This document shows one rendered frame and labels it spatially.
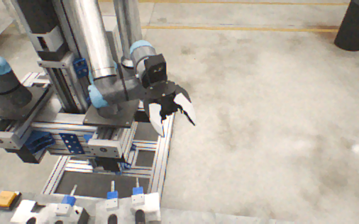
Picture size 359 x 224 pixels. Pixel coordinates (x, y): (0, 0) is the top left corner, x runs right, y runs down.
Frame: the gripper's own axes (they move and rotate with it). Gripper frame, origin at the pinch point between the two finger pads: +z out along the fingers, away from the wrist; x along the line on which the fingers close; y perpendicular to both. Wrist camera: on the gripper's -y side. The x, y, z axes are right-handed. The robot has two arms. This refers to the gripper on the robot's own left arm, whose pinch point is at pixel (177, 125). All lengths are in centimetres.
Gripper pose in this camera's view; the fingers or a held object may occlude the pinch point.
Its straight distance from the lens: 50.3
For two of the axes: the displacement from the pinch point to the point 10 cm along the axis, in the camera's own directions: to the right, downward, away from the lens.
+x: -9.3, 3.4, -1.4
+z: 3.4, 6.8, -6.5
